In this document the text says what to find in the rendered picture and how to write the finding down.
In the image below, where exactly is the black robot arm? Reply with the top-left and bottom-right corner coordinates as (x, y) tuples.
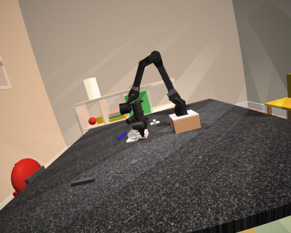
(119, 50), (188, 117)

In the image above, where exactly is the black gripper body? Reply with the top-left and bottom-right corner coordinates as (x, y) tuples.
(132, 110), (148, 130)

